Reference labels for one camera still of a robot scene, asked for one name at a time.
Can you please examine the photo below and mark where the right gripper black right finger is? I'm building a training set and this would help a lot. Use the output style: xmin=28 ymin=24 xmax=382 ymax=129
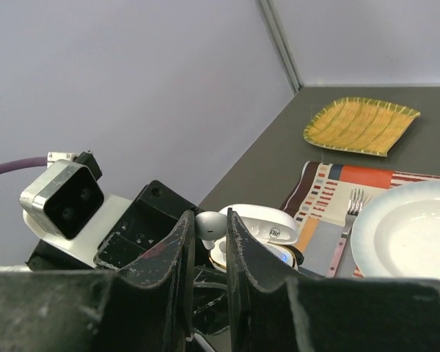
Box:
xmin=227 ymin=210 xmax=440 ymax=351

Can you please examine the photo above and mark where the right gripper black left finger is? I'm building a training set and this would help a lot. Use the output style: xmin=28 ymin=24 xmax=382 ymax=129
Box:
xmin=0 ymin=211 xmax=195 ymax=351

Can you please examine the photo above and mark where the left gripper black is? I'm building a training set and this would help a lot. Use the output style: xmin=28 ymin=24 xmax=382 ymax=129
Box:
xmin=24 ymin=180 xmax=203 ymax=271

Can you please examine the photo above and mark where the white earbud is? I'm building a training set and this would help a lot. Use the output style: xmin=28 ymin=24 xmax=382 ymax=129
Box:
xmin=194 ymin=211 xmax=227 ymax=251

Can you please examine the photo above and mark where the colourful patchwork placemat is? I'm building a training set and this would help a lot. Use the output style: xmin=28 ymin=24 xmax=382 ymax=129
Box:
xmin=282 ymin=161 xmax=440 ymax=276

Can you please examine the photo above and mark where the white round plate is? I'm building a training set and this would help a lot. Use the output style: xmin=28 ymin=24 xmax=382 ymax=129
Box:
xmin=351 ymin=181 xmax=440 ymax=280

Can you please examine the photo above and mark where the yellow woven cloth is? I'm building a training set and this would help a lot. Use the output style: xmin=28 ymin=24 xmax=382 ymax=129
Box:
xmin=303 ymin=97 xmax=421 ymax=157

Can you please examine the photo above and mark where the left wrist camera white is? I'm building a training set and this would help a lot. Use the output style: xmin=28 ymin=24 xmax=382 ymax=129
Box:
xmin=19 ymin=151 xmax=131 ymax=268

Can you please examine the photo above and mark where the silver fork pink handle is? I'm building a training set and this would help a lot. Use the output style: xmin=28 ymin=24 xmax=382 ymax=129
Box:
xmin=326 ymin=188 xmax=364 ymax=278

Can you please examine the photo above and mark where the aluminium frame left post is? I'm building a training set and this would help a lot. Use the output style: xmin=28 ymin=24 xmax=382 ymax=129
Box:
xmin=257 ymin=0 xmax=303 ymax=95

